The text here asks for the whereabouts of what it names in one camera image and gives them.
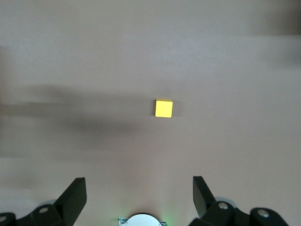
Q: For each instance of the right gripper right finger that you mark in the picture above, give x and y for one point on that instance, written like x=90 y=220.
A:
x=202 y=200

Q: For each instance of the brown table cover sheet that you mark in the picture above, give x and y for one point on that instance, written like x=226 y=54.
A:
x=94 y=58

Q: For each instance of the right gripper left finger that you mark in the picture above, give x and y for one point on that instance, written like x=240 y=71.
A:
x=70 y=200

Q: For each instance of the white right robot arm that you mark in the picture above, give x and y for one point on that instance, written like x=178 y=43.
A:
x=143 y=221

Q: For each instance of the silver base mounting plate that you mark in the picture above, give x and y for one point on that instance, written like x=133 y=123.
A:
x=122 y=221

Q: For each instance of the yellow wooden block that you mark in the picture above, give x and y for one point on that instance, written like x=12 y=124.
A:
x=163 y=108

